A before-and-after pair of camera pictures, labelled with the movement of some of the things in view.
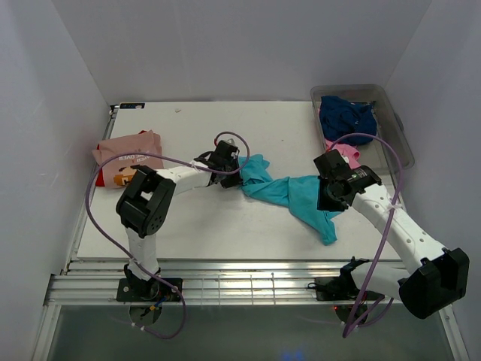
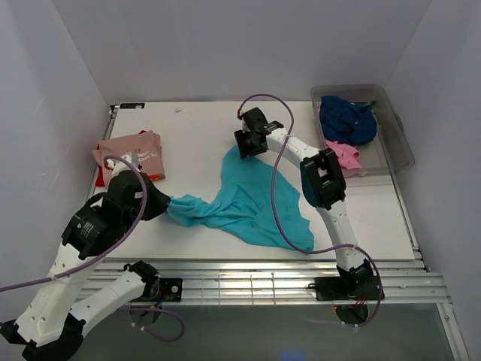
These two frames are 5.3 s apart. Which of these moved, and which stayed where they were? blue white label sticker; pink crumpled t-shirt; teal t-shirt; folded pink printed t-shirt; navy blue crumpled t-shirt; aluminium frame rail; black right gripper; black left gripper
Moved: black left gripper; teal t-shirt; black right gripper
Stayed: folded pink printed t-shirt; aluminium frame rail; pink crumpled t-shirt; blue white label sticker; navy blue crumpled t-shirt
